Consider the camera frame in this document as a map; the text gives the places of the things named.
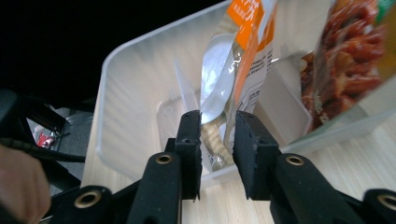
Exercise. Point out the small red object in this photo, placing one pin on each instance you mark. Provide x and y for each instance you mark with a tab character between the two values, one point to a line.
45	140

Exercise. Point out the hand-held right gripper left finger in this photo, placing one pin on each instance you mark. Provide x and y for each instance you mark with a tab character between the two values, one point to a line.
188	149

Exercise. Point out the clear plastic container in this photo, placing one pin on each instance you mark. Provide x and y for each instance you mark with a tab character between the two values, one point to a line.
137	93

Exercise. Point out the orange and clear snack packet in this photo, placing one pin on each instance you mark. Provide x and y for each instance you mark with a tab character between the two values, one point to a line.
246	37

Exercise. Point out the green and red snack packet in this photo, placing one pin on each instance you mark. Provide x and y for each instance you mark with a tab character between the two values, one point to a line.
345	59

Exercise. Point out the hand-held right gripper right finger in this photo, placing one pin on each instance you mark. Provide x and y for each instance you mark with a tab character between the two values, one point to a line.
255	155

